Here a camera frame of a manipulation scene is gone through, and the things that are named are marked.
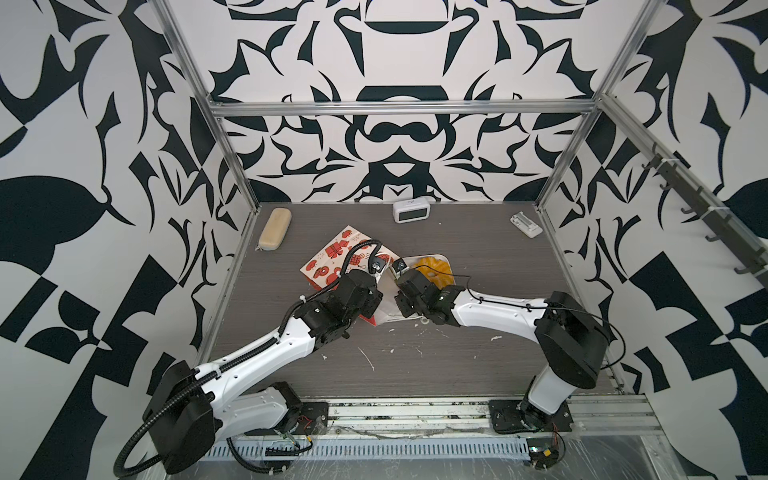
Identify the small white device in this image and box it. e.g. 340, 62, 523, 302
510, 212, 543, 239

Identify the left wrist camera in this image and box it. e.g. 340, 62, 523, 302
368, 255, 390, 275

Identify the white plastic tray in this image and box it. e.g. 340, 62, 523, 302
375, 254, 455, 323

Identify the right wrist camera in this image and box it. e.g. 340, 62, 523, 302
391, 258, 408, 278

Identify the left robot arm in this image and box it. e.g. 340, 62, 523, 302
113, 239, 386, 478

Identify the white digital clock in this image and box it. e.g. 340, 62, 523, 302
392, 198, 431, 224

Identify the red white paper bag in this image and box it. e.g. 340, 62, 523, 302
300, 226, 402, 326

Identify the beige glasses case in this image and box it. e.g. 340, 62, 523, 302
257, 208, 292, 251

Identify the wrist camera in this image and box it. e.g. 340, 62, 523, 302
368, 255, 390, 275
391, 258, 408, 278

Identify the fake ring bread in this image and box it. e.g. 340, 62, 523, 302
413, 256, 454, 289

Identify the circuit board with wires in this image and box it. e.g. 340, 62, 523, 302
527, 436, 567, 471

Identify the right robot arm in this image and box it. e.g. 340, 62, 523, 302
394, 260, 611, 434

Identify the wall hook rack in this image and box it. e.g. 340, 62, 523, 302
641, 143, 767, 289

